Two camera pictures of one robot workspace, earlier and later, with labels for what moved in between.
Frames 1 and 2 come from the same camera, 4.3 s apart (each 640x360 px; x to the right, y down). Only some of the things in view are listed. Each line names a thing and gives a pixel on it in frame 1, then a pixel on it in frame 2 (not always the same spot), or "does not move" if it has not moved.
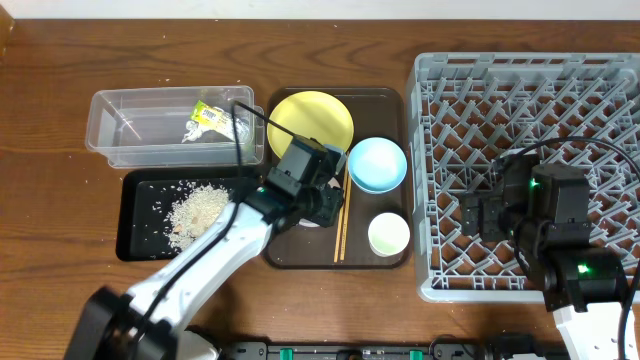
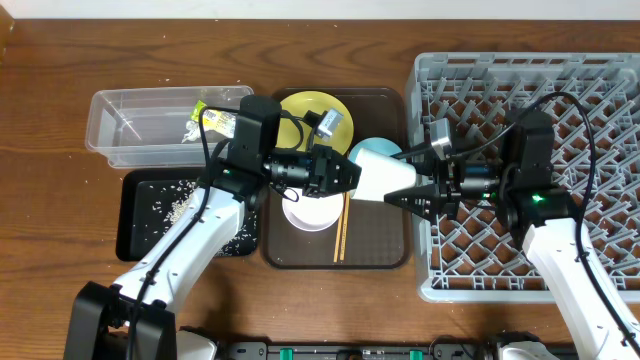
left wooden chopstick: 337,246 does not move
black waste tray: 160,212 does not move
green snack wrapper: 205,117 does not move
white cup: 388,234 to 381,174
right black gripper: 492,206 to 446,188
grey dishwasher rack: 472,111 does not move
